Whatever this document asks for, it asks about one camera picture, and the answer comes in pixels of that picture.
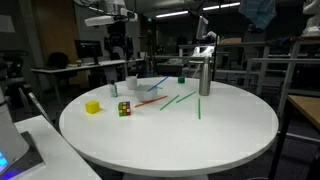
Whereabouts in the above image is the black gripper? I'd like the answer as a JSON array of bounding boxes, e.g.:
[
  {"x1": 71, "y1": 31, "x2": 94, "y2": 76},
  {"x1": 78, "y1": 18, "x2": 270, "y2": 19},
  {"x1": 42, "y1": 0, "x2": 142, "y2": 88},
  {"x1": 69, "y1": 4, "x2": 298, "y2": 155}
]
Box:
[{"x1": 104, "y1": 22, "x2": 133, "y2": 50}]

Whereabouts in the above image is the blue straw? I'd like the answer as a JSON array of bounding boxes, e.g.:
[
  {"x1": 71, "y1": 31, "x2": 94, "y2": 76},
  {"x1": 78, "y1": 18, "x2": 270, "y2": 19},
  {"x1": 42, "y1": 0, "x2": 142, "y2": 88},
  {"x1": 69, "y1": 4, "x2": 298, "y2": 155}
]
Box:
[{"x1": 147, "y1": 76, "x2": 169, "y2": 92}]

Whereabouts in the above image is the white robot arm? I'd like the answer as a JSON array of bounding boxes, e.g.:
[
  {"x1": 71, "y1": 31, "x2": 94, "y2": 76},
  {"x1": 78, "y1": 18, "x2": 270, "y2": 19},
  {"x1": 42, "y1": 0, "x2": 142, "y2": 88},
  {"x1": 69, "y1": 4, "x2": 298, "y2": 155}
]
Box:
[{"x1": 72, "y1": 0, "x2": 138, "y2": 47}]

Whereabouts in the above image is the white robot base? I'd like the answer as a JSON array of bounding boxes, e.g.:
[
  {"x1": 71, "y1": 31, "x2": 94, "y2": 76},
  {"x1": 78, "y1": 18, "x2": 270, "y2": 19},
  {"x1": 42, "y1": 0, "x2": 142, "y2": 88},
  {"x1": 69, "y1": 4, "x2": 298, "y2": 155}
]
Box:
[{"x1": 0, "y1": 88, "x2": 44, "y2": 180}]

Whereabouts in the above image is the white bowl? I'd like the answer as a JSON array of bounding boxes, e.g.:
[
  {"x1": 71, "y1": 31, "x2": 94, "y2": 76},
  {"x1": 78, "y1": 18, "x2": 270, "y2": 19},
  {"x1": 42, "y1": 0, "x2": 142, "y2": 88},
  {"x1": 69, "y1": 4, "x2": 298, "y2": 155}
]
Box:
[{"x1": 134, "y1": 85, "x2": 158, "y2": 102}]

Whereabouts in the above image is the orange straw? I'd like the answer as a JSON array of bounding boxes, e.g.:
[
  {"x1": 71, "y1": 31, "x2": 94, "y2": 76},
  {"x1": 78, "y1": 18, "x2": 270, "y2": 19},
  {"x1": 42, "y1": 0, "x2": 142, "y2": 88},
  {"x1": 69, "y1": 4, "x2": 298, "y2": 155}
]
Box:
[{"x1": 134, "y1": 96, "x2": 168, "y2": 108}]

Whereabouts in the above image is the green straw left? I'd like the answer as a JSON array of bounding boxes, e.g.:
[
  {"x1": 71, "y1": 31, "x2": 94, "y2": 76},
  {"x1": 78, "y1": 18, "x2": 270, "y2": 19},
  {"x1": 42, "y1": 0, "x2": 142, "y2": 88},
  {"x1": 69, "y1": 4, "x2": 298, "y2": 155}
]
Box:
[{"x1": 160, "y1": 95, "x2": 180, "y2": 111}]

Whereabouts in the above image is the green straw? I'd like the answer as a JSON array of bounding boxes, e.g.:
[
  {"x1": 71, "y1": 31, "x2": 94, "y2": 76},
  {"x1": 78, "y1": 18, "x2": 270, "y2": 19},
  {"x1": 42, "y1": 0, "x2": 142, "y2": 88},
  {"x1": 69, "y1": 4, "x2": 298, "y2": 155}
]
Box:
[
  {"x1": 176, "y1": 91, "x2": 196, "y2": 103},
  {"x1": 198, "y1": 98, "x2": 201, "y2": 120},
  {"x1": 160, "y1": 95, "x2": 180, "y2": 111}
]

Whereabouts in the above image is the green straw middle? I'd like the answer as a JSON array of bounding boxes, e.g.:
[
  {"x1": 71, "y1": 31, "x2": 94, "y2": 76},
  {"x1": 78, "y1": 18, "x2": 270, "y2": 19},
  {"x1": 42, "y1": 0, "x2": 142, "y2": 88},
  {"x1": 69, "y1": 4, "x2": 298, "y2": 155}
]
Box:
[{"x1": 176, "y1": 91, "x2": 196, "y2": 103}]

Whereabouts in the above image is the green straw right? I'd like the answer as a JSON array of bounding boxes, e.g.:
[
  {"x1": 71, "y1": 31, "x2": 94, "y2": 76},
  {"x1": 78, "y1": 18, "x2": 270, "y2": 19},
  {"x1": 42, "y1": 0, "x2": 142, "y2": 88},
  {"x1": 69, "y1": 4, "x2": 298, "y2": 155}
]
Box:
[{"x1": 198, "y1": 98, "x2": 201, "y2": 120}]

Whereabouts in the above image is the black computer monitor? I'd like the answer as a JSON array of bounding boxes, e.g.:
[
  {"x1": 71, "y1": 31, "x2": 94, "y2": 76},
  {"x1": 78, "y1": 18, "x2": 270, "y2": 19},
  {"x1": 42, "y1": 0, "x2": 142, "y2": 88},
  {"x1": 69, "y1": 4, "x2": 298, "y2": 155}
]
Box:
[{"x1": 74, "y1": 40, "x2": 103, "y2": 65}]

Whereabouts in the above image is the white mug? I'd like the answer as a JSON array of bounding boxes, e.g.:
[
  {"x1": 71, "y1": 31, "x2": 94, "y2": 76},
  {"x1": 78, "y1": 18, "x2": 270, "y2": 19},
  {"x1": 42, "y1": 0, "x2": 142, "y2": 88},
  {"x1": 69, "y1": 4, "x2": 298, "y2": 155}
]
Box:
[{"x1": 126, "y1": 76, "x2": 138, "y2": 90}]

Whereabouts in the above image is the white background desk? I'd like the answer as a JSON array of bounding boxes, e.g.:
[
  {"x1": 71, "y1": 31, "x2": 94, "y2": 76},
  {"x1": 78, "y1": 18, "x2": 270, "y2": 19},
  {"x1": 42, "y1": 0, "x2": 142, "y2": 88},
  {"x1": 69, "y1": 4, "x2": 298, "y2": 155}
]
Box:
[{"x1": 31, "y1": 58, "x2": 143, "y2": 102}]

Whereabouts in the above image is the rubiks cube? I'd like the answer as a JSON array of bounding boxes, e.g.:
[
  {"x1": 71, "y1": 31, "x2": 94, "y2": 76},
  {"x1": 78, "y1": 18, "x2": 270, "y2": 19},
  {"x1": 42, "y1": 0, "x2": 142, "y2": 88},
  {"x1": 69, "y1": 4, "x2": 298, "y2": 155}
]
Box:
[{"x1": 118, "y1": 101, "x2": 131, "y2": 117}]

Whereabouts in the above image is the yellow cube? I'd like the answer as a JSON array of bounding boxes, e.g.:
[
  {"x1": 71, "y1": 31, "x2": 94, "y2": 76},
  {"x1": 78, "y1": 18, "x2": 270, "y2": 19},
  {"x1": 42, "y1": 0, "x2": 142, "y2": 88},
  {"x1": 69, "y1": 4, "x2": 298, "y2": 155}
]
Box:
[{"x1": 85, "y1": 101, "x2": 101, "y2": 114}]

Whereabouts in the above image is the small green cube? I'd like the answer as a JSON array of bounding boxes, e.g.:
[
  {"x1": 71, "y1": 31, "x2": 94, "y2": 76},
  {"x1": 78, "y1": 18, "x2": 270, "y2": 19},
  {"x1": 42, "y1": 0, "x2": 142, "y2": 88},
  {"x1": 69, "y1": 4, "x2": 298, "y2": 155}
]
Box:
[{"x1": 178, "y1": 77, "x2": 185, "y2": 84}]

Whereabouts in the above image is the steel water bottle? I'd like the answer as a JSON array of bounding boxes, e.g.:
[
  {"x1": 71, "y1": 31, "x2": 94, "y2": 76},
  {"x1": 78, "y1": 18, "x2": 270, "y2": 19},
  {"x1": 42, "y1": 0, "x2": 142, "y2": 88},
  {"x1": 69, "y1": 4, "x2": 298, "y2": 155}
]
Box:
[{"x1": 199, "y1": 57, "x2": 211, "y2": 96}]

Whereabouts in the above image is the hanging blue cloth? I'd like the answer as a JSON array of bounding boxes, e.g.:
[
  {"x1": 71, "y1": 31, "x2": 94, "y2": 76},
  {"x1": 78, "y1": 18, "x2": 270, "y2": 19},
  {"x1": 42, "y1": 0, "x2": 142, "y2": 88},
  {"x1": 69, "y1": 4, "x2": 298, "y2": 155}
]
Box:
[{"x1": 239, "y1": 0, "x2": 277, "y2": 30}]

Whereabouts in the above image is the wooden side table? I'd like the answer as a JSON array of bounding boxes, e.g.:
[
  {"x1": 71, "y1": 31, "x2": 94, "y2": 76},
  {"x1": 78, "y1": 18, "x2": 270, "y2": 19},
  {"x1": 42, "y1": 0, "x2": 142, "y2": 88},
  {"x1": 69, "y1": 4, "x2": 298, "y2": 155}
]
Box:
[{"x1": 268, "y1": 95, "x2": 320, "y2": 180}]

